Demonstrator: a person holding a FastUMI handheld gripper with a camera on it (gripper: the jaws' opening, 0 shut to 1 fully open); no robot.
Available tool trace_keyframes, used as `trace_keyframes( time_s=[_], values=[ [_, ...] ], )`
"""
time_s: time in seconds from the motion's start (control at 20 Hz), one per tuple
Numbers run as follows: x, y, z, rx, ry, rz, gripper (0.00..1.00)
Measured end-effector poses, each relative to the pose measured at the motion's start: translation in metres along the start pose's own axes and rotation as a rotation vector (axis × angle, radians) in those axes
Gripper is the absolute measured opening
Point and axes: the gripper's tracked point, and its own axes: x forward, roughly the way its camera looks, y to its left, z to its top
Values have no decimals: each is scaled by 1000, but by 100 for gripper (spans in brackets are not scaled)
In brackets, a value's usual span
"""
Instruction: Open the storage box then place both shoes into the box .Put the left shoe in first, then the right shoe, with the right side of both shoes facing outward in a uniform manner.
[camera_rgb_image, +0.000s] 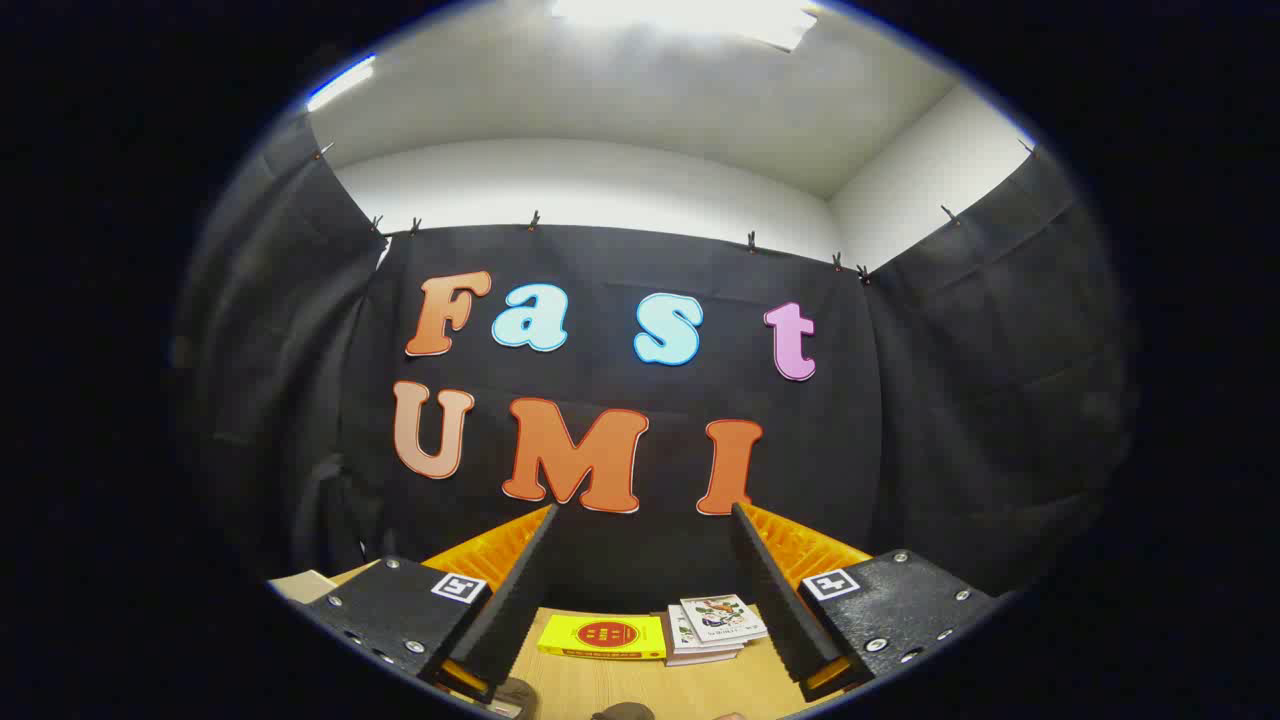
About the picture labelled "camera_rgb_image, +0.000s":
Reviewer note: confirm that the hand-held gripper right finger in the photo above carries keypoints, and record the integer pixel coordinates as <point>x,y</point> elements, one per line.
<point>775,600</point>

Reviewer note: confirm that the ceiling light panel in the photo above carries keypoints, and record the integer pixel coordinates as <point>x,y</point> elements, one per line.
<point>680,18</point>
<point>340,82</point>

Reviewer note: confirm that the black backdrop cloth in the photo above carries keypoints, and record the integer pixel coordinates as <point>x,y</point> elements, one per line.
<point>620,300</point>

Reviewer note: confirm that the yellow book with red circle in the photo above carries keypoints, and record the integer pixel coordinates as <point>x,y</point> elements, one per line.
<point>600,637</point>

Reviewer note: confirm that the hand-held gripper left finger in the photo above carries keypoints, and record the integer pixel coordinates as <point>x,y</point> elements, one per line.
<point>505,610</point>

